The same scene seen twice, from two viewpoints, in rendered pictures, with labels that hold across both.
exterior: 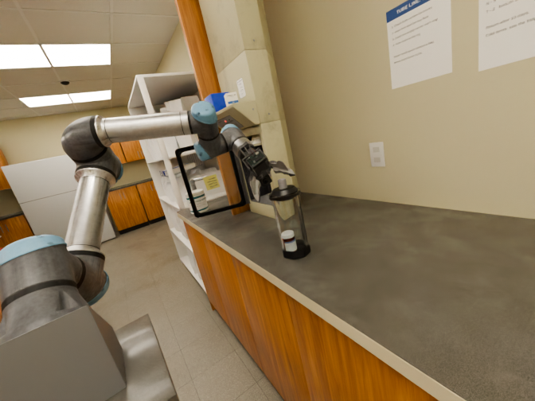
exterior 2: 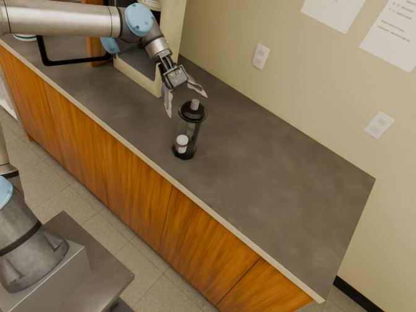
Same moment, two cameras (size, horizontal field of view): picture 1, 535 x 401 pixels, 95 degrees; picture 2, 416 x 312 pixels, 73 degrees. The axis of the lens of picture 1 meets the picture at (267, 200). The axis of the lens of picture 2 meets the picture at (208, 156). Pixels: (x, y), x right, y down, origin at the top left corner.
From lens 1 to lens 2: 0.58 m
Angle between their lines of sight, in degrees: 44
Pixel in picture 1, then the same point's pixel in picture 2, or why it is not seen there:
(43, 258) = (15, 210)
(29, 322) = (43, 265)
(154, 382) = (113, 268)
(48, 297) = (40, 242)
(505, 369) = (293, 247)
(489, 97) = (352, 68)
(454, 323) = (278, 223)
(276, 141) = (177, 17)
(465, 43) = (365, 20)
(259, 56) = not seen: outside the picture
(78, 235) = not seen: outside the picture
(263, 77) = not seen: outside the picture
